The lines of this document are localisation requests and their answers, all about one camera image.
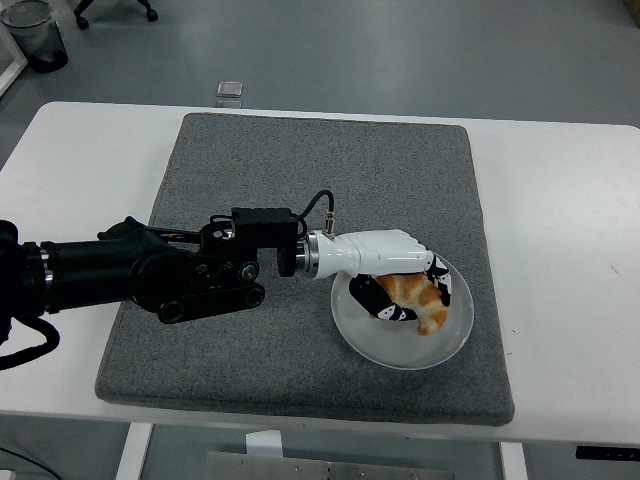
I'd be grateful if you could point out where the white table leg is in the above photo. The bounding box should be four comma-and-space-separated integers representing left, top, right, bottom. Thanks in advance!
115, 422, 154, 480
498, 442, 527, 480

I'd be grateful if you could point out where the pale grey round plate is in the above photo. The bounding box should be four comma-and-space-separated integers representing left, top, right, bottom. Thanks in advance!
330, 259, 475, 371

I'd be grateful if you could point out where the white furniture frame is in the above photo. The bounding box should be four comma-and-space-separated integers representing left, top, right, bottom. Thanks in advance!
0, 22, 27, 99

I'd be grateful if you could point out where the grey metal plate with screws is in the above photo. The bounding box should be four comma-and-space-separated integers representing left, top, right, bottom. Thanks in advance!
202, 451, 449, 480

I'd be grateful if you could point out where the golden croissant bread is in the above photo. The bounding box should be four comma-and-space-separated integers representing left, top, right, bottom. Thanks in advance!
374, 272, 449, 337

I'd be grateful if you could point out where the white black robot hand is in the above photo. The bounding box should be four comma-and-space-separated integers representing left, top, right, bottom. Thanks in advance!
314, 228, 455, 324

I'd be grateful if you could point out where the grey felt mat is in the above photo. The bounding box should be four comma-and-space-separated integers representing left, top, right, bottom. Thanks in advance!
94, 112, 516, 427

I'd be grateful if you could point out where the black floor cable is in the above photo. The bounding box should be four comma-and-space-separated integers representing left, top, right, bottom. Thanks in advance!
0, 442, 51, 480

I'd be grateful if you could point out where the black table control panel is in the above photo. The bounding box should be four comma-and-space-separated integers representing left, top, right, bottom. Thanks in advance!
574, 444, 640, 461

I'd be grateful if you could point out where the white table bracket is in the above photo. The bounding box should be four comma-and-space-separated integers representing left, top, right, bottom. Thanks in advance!
244, 429, 285, 459

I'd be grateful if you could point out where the black office chair base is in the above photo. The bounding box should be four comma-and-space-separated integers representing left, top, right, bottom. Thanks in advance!
73, 0, 159, 30

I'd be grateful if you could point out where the black mesh trash bin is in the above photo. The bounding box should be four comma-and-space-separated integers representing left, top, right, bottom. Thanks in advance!
0, 0, 70, 73

